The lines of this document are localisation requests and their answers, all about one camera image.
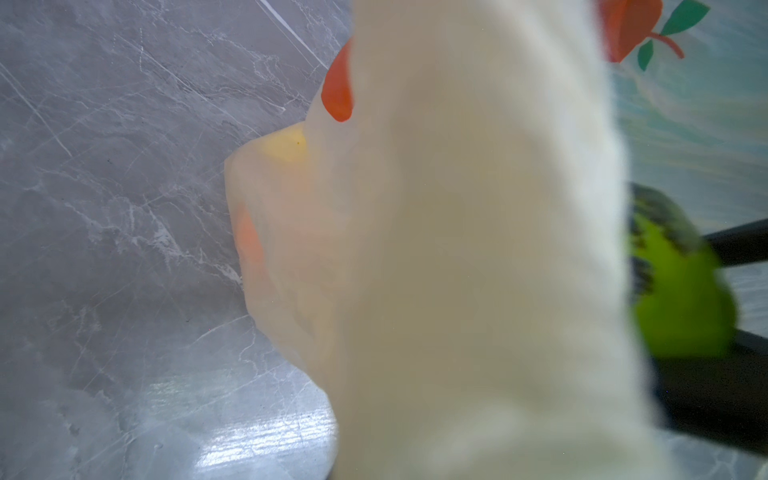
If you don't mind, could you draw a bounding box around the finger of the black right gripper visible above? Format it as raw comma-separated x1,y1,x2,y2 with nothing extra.
704,219,768,267
652,330,767,456

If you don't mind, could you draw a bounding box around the bumpy light green fruit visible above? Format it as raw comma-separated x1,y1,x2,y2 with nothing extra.
628,182,738,359

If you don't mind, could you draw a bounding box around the yellow printed plastic bag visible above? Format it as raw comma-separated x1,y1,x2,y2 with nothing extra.
225,0,767,479

